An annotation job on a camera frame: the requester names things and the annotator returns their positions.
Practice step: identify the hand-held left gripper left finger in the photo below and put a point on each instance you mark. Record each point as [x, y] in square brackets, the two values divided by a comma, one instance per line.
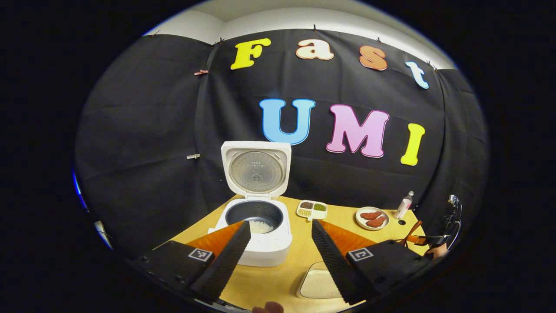
[226, 265]

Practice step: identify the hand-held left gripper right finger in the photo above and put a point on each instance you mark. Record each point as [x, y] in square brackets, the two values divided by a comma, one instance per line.
[332, 265]

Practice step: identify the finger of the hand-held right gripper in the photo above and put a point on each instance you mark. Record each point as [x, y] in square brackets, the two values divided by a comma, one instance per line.
[417, 239]

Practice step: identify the brown wooden spoon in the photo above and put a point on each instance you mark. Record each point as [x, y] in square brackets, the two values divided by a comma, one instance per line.
[415, 229]

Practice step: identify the white rectangular rice container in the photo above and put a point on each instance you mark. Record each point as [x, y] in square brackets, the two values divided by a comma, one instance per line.
[317, 282]

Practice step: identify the white rice cooker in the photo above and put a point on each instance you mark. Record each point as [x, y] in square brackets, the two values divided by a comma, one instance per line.
[271, 254]

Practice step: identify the white rice pile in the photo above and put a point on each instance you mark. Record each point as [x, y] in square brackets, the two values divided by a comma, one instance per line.
[263, 227]

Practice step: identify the small pink label bottle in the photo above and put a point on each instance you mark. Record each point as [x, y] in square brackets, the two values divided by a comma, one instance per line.
[403, 206]

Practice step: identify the red meat slice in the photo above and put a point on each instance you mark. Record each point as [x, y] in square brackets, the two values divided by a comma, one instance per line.
[377, 222]
[370, 214]

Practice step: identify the white round plate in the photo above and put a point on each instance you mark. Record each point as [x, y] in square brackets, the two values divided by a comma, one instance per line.
[362, 224]

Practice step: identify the white divided dish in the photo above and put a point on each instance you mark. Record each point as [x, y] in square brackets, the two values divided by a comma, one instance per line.
[312, 217]

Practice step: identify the green beans pile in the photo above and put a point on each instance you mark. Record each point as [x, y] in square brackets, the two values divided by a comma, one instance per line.
[320, 207]

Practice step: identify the pale beans pile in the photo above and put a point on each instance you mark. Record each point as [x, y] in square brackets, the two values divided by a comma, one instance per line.
[304, 212]

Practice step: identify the brown beans pile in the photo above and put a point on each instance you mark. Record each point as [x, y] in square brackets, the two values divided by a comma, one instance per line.
[306, 204]

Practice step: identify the white cloth clip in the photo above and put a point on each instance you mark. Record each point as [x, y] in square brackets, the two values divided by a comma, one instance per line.
[193, 156]

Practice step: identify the black backdrop cloth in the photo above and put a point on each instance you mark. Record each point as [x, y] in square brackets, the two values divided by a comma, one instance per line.
[152, 130]

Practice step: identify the pink cloth clip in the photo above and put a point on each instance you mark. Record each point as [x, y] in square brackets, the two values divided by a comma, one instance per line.
[201, 72]

